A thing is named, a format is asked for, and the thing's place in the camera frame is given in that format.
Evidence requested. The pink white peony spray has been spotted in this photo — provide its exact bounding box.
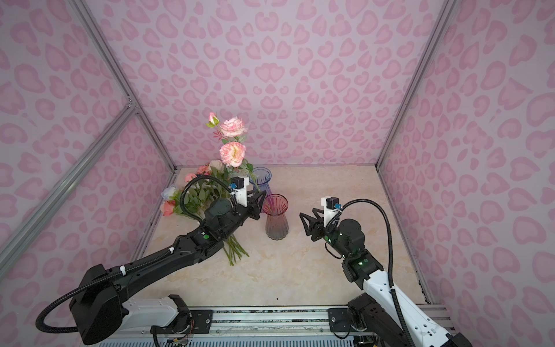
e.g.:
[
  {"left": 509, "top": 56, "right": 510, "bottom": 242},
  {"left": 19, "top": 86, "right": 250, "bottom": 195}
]
[{"left": 206, "top": 112, "right": 254, "bottom": 182}]

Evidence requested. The pink rosebud stem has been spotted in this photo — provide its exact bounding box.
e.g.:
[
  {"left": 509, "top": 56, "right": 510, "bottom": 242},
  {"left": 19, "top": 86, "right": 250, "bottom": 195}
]
[{"left": 184, "top": 173, "right": 203, "bottom": 191}]

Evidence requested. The white blue artificial rose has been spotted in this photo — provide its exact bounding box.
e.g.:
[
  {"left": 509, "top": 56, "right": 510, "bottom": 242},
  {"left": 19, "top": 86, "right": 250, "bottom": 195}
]
[{"left": 161, "top": 186, "right": 209, "bottom": 222}]

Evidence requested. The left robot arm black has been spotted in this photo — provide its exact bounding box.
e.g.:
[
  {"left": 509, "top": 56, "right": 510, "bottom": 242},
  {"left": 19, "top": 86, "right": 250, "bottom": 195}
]
[{"left": 69, "top": 190, "right": 266, "bottom": 345}]

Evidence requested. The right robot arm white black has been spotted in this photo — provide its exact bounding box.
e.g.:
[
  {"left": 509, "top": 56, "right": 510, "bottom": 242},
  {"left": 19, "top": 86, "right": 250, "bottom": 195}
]
[{"left": 299, "top": 208, "right": 471, "bottom": 346}]

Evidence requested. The blue purple glass vase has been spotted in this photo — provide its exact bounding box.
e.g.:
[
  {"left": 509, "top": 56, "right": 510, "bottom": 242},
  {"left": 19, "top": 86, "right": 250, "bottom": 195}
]
[{"left": 249, "top": 166, "right": 272, "bottom": 196}]

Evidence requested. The pink grey glass vase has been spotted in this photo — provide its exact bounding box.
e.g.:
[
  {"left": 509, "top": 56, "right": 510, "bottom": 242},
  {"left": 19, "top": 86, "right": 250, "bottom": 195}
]
[{"left": 262, "top": 194, "right": 289, "bottom": 241}]

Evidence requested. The cream white rose stem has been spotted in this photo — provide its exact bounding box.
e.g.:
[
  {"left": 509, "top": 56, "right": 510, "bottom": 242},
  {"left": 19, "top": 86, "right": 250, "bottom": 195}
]
[{"left": 197, "top": 160, "right": 225, "bottom": 175}]

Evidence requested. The pink peach open rose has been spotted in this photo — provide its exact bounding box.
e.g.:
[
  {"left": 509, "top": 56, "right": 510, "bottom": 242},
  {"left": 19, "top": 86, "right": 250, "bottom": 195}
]
[{"left": 160, "top": 200, "right": 176, "bottom": 216}]

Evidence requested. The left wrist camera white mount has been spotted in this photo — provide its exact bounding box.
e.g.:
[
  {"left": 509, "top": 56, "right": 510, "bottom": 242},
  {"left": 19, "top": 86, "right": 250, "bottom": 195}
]
[{"left": 230, "top": 176, "right": 249, "bottom": 208}]

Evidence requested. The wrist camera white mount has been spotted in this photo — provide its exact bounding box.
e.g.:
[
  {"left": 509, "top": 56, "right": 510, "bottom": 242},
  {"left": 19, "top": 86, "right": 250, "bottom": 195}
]
[
  {"left": 321, "top": 196, "right": 341, "bottom": 226},
  {"left": 230, "top": 176, "right": 249, "bottom": 208}
]

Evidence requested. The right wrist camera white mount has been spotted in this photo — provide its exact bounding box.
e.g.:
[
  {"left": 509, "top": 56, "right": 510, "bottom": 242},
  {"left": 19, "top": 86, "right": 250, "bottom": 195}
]
[{"left": 321, "top": 196, "right": 341, "bottom": 226}]

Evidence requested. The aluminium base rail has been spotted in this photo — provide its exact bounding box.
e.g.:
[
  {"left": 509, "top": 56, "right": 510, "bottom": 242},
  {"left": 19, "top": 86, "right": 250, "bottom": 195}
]
[{"left": 86, "top": 304, "right": 456, "bottom": 347}]

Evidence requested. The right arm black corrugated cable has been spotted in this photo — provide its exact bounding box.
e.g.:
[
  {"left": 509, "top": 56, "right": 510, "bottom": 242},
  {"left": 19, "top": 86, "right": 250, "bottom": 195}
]
[{"left": 335, "top": 198, "right": 417, "bottom": 347}]

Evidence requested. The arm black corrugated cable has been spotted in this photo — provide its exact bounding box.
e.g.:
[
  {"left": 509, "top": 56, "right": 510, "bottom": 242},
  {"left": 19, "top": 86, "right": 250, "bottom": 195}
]
[
  {"left": 34, "top": 174, "right": 237, "bottom": 335},
  {"left": 335, "top": 198, "right": 417, "bottom": 347}
]

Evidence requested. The aluminium diagonal frame bar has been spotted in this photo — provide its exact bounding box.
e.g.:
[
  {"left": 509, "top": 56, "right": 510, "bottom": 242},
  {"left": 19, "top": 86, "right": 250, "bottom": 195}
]
[{"left": 1, "top": 102, "right": 137, "bottom": 278}]

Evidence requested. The aluminium corner frame post left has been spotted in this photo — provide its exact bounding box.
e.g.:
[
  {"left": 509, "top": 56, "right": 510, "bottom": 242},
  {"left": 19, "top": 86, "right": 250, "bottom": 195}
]
[{"left": 69, "top": 0, "right": 179, "bottom": 172}]

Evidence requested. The aluminium corner frame post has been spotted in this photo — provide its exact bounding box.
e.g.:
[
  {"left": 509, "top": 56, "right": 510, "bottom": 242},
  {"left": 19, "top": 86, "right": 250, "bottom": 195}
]
[
  {"left": 374, "top": 0, "right": 460, "bottom": 170},
  {"left": 69, "top": 0, "right": 179, "bottom": 172}
]

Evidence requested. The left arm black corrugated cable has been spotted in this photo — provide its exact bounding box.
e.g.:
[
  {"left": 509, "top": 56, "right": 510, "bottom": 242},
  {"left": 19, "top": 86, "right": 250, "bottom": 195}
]
[{"left": 34, "top": 174, "right": 237, "bottom": 335}]

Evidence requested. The aluminium corner frame post right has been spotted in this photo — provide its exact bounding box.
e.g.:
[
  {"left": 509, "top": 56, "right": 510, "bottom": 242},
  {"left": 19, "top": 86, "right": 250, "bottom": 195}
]
[{"left": 374, "top": 0, "right": 460, "bottom": 170}]

